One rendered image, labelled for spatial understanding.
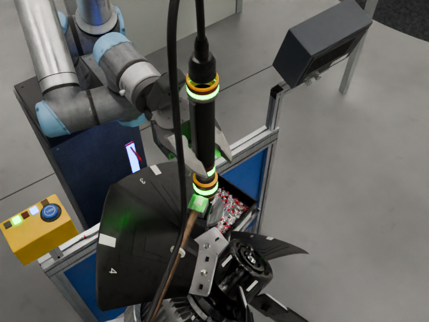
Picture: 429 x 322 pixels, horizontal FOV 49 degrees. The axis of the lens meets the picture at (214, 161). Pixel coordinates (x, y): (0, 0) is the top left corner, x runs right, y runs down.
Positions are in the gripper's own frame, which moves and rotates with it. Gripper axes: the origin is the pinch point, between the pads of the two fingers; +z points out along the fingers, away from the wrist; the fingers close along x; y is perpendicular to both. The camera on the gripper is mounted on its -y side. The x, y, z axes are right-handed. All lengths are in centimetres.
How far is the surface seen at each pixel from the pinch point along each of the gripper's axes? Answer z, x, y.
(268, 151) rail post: -37, -52, 82
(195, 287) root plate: 5.4, 8.7, 30.9
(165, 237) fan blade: -2.6, 9.5, 20.6
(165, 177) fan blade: -23.7, -2.1, 37.3
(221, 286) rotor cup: 7.6, 3.8, 33.4
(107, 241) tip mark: -4.2, 19.3, 12.4
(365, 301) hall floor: 19, -73, 156
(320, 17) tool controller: -40, -69, 31
